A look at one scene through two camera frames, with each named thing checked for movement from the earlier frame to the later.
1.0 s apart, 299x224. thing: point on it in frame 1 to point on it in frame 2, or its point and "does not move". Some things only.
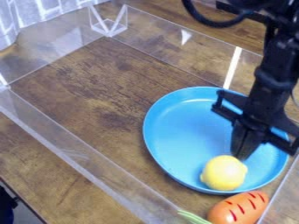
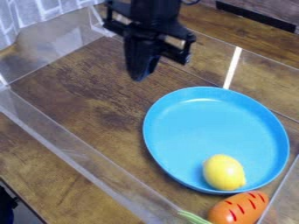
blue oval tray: x=184 y=133 does not move
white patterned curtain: x=21 y=13 does not move
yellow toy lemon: x=223 y=172 does not move
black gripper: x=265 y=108 to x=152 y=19
